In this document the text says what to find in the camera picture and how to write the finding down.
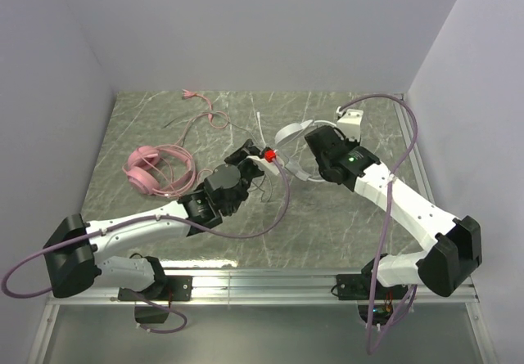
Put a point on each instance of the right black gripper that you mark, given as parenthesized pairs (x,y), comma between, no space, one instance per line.
(318,144)

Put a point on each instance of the white headset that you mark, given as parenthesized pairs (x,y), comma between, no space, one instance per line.
(286,144)

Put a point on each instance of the pink headset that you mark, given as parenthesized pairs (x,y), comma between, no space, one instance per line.
(170,170)

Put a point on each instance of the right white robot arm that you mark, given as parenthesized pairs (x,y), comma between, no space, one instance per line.
(450,246)

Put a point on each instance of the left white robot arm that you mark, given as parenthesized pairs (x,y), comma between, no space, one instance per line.
(84,254)

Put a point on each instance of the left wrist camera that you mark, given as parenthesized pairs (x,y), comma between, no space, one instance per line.
(269,162)

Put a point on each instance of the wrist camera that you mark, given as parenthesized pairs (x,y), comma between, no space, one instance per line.
(269,162)
(349,122)

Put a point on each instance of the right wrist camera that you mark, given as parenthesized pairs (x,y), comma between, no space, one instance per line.
(349,122)

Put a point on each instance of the right side aluminium rail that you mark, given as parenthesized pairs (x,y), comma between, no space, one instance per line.
(415,155)

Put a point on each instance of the aluminium rail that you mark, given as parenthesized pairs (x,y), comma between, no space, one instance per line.
(274,286)
(415,155)

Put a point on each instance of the front aluminium rail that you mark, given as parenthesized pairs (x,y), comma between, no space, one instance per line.
(274,286)

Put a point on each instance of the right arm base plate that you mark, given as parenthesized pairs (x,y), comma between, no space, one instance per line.
(358,287)

